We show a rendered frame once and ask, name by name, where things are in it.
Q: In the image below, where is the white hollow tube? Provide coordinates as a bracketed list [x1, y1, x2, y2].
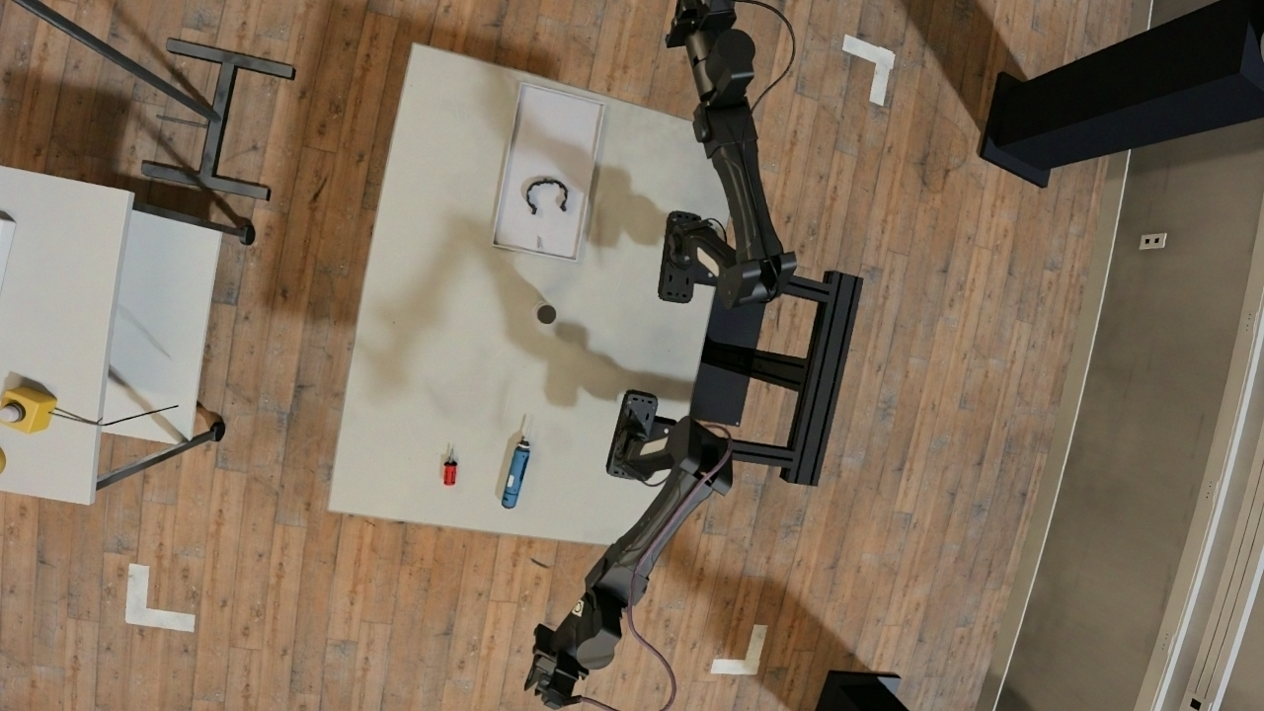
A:
[532, 301, 557, 326]

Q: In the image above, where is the red screwdriver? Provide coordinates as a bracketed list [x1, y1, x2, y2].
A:
[442, 448, 458, 486]

